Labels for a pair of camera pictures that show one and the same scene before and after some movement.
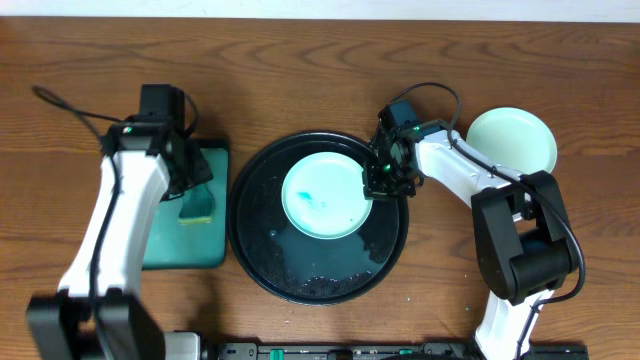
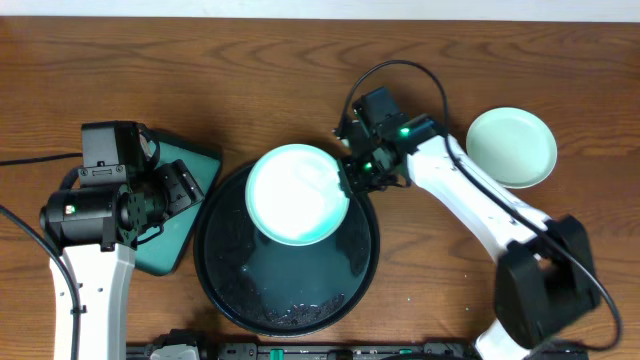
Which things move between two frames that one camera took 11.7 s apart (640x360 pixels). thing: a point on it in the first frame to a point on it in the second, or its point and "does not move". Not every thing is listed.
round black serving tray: x=302 y=268 to x=275 y=289
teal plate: x=323 y=196 does not move
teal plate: x=516 y=138 does not move
